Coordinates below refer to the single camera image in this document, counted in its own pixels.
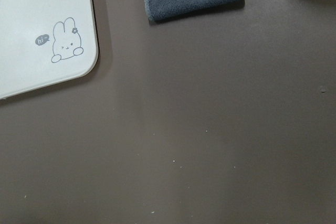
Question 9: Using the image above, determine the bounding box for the cream rabbit tray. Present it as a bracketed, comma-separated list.
[1, 0, 98, 99]

